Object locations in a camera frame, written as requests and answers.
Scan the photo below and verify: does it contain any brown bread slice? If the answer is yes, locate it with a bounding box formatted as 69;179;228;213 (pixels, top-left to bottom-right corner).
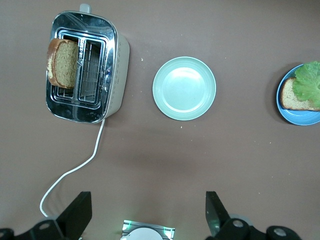
279;77;320;112
46;38;79;89

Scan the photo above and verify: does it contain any light green round plate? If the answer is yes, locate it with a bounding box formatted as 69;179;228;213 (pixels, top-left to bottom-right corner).
152;56;217;122

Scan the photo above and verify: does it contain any white toaster power cord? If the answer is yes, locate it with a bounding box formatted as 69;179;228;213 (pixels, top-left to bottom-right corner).
39;118;106;218

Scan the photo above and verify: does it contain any green lettuce leaf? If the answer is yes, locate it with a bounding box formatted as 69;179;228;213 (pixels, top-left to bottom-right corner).
292;61;320;108

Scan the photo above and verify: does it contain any beige chrome two-slot toaster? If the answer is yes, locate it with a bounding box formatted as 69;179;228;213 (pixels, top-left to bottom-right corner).
45;3;131;125

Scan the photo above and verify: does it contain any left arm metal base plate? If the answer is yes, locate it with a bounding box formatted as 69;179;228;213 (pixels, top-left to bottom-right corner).
121;219;176;240

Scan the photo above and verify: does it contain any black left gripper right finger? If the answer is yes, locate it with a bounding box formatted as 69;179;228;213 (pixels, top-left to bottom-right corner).
205;191;253;240

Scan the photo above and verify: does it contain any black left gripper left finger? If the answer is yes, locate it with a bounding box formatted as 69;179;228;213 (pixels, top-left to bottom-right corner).
12;191;93;240

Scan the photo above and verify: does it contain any blue round plate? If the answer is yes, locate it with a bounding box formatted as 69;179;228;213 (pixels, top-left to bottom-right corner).
275;63;320;126

